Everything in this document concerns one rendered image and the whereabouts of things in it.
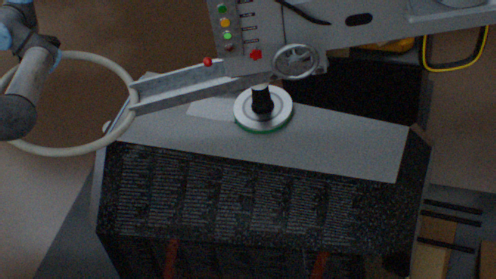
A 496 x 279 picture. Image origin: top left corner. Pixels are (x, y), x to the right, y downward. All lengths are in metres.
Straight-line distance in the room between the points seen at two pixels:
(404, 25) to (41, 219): 2.10
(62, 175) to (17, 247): 0.44
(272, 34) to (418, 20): 0.45
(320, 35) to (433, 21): 0.35
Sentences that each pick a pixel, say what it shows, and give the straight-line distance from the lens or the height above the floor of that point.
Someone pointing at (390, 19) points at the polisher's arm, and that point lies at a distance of 2.15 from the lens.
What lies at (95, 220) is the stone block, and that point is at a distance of 2.63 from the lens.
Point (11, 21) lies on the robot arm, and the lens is 2.31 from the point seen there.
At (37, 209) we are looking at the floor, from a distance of 3.59.
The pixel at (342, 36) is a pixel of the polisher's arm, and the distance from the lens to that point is 2.15.
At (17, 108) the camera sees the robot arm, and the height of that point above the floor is 1.52.
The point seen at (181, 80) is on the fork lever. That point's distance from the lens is 2.41.
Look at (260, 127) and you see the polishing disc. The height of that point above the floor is 0.90.
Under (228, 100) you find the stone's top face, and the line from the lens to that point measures 2.55.
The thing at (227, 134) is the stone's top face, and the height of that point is 0.87.
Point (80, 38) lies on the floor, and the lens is 4.38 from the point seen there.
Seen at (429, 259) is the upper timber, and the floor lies 0.24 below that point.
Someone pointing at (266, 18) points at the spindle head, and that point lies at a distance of 2.04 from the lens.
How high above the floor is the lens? 2.71
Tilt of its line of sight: 49 degrees down
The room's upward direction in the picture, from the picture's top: 11 degrees counter-clockwise
